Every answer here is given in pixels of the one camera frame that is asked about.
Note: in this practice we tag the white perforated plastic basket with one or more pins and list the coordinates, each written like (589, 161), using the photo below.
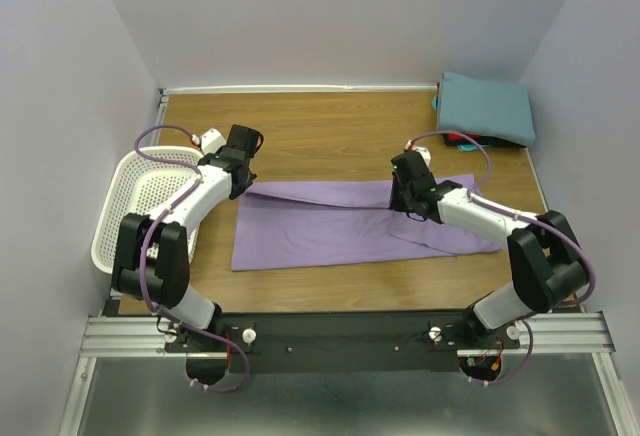
(138, 186)

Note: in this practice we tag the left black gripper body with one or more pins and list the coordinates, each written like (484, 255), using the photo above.
(242, 188)

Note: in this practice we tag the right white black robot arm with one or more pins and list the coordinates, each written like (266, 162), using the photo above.
(547, 263)

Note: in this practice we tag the folded red t shirt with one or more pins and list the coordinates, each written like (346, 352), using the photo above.
(454, 138)

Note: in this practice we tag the purple t shirt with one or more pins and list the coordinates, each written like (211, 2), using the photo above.
(291, 224)

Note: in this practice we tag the aluminium extrusion rail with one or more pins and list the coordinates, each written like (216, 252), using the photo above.
(131, 337)

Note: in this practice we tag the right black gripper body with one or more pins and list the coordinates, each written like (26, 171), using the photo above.
(400, 196)

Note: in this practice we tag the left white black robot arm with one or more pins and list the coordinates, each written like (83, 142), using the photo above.
(151, 260)

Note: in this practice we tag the folded teal t shirt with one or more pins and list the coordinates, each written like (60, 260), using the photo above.
(485, 108)

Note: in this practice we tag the folded turquoise t shirt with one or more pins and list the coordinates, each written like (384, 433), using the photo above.
(461, 148)

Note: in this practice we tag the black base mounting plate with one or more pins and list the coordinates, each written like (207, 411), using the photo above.
(328, 342)

